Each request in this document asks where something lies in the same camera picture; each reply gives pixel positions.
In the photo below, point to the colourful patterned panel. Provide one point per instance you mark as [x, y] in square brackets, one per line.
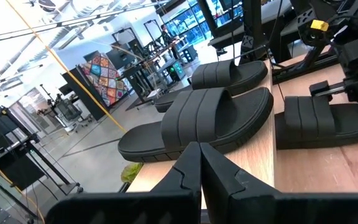
[104, 81]

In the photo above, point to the black rubber slide sandal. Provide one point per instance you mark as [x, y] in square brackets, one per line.
[197, 115]
[216, 74]
[309, 118]

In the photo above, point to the black equipment cart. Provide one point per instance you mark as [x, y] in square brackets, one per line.
[20, 174]

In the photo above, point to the black partition panel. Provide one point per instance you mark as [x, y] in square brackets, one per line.
[82, 96]

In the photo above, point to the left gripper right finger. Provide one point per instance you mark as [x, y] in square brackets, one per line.
[259, 208]

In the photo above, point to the yellow tag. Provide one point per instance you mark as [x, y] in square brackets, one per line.
[319, 25]

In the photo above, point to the person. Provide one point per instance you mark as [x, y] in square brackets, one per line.
[166, 37]

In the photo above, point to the black aluminium frame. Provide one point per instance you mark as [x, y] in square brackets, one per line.
[253, 18]

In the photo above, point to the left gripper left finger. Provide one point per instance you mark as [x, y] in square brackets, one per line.
[135, 208]

